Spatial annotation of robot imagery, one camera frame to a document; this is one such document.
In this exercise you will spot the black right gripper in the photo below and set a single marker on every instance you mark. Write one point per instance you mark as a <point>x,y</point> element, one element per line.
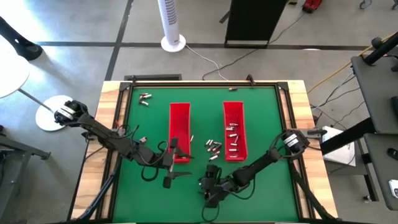
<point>217,188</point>

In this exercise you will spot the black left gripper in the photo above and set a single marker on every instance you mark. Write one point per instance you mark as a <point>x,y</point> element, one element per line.
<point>166,160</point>

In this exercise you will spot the red plastic bin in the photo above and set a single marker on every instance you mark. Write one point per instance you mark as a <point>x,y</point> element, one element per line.
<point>179,124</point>
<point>239,112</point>

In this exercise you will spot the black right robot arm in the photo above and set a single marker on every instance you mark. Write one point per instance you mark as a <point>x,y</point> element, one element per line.
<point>258,165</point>

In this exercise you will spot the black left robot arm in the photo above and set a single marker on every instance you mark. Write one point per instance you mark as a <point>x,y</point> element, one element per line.
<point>102,133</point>

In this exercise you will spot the green table mat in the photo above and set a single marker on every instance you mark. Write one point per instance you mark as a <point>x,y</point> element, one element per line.
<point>155,202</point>

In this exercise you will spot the black clamp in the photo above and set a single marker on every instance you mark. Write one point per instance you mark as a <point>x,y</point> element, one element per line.
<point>134,78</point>
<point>250,80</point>

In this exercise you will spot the white tower fan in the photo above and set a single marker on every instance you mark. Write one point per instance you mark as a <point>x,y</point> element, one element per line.
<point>169,18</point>

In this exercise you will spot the grey metal stand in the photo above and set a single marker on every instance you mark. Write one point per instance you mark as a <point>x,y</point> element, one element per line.
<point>31,149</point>

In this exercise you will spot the black diagonal bar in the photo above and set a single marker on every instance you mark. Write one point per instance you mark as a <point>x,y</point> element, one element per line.
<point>348,137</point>

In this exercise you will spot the black cabinet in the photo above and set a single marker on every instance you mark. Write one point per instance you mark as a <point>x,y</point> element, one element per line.
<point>252,21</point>

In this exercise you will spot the dark grey desk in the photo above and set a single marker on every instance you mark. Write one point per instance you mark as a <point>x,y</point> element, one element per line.
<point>382,168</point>
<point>379,93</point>

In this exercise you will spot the black remote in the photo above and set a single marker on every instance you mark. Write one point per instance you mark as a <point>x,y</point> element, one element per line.
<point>393,154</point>

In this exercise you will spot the black curved stand leg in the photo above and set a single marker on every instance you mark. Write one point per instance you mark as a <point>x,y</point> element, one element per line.
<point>25,48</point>

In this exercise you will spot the red floor device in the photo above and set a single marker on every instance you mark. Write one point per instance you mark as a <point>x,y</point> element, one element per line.
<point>311,5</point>

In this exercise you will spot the black pole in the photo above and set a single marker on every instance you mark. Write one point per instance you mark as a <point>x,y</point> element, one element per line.
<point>377,51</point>

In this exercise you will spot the grey caster wheel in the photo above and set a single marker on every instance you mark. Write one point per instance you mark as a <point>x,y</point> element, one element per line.
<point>395,3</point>
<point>365,3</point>

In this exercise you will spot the white round pedestal table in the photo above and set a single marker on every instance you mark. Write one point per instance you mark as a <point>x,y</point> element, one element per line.
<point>46,115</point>

